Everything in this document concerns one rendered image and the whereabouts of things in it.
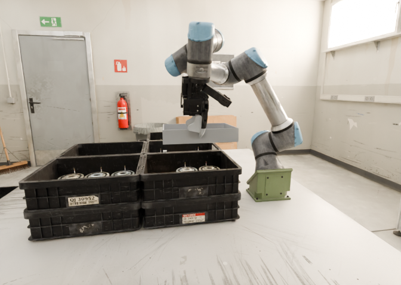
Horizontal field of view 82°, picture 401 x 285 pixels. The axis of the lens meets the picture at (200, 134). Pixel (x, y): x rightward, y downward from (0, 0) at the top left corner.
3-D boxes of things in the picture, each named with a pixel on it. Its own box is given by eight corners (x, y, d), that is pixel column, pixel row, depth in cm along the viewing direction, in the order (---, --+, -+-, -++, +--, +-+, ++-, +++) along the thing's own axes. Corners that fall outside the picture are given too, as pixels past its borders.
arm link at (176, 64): (216, 73, 125) (157, 52, 82) (234, 62, 119) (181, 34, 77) (224, 92, 123) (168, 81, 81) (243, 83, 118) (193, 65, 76)
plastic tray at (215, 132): (224, 133, 103) (224, 122, 103) (238, 142, 84) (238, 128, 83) (163, 135, 99) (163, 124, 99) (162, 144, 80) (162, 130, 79)
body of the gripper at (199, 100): (180, 109, 80) (181, 73, 74) (204, 108, 82) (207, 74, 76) (183, 117, 73) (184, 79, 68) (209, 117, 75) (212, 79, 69)
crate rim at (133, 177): (144, 158, 114) (143, 153, 113) (139, 181, 85) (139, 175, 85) (54, 163, 107) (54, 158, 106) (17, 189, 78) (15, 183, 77)
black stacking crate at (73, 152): (147, 159, 145) (145, 141, 142) (144, 176, 116) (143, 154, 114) (78, 163, 137) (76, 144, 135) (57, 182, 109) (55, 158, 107)
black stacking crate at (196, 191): (222, 172, 123) (222, 151, 121) (241, 197, 94) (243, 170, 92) (145, 177, 116) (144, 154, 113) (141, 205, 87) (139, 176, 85)
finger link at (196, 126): (186, 138, 81) (187, 113, 77) (203, 137, 82) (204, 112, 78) (187, 142, 78) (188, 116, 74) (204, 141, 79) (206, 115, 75)
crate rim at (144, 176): (222, 154, 121) (222, 149, 121) (243, 174, 92) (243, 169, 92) (144, 158, 114) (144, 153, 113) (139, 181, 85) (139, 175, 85)
